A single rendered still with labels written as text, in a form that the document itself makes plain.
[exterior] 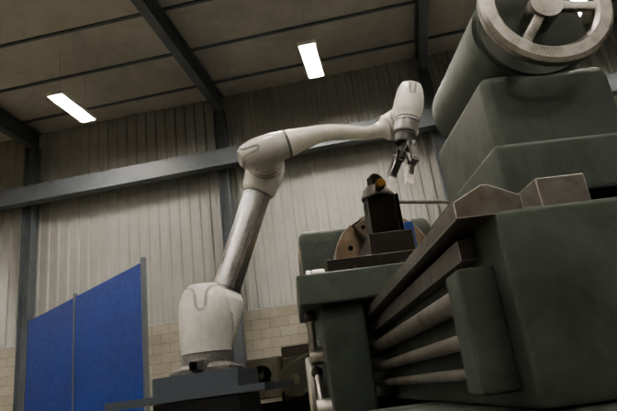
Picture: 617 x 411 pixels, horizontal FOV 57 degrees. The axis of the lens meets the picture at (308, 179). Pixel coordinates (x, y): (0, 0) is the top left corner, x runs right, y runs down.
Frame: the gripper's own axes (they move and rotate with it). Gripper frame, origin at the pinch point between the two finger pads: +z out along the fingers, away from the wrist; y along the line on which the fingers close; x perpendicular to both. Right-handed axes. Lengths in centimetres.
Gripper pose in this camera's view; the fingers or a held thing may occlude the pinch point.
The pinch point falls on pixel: (399, 186)
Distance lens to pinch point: 201.1
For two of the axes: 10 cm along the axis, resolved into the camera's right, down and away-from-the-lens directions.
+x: -9.4, -2.5, -2.4
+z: -1.5, 9.3, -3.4
